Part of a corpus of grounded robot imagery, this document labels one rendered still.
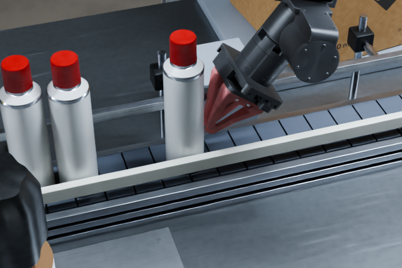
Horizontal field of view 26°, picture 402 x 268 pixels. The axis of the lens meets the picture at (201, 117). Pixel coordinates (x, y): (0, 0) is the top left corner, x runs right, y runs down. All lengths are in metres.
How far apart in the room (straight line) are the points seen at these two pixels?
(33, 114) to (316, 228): 0.40
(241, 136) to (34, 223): 0.52
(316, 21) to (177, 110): 0.21
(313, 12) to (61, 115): 0.32
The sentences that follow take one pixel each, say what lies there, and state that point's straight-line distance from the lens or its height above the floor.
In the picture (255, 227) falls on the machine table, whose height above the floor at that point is 0.83.
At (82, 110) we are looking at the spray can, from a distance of 1.05.
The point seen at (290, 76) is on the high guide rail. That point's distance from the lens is 1.20.
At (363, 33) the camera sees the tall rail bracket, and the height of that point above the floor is 0.97.
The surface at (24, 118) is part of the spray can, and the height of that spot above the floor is 1.02.
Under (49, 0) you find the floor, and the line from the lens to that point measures 3.20.
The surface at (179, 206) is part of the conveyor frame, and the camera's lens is 1.16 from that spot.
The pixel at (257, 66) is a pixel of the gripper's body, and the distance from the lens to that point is 1.09.
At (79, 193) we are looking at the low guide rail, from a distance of 1.12.
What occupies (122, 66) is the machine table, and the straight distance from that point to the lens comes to 1.44.
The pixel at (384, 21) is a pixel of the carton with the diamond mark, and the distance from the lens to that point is 1.43.
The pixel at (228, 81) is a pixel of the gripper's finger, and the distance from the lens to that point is 1.10.
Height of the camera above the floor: 1.68
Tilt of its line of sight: 40 degrees down
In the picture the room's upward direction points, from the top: straight up
